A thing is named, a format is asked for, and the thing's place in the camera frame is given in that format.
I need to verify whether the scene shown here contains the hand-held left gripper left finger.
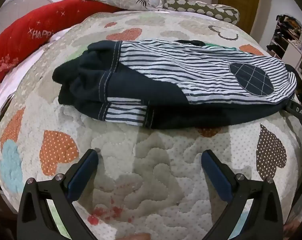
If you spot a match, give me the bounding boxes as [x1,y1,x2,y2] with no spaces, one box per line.
[16,149,101,240]

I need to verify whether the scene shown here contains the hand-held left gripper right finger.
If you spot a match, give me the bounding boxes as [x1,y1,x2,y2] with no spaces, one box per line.
[201,149,285,240]

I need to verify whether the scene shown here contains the quilted heart pattern bedspread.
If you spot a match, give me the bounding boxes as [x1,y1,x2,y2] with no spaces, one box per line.
[0,10,302,240]

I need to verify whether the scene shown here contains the white cluttered shelf unit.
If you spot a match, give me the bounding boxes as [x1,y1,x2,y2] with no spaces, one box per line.
[266,14,302,80]

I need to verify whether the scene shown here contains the green cloud pattern bolster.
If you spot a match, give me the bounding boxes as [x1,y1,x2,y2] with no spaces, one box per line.
[163,0,241,25]

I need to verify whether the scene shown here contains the long red bolster pillow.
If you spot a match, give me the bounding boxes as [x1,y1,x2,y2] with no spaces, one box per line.
[0,0,121,84]

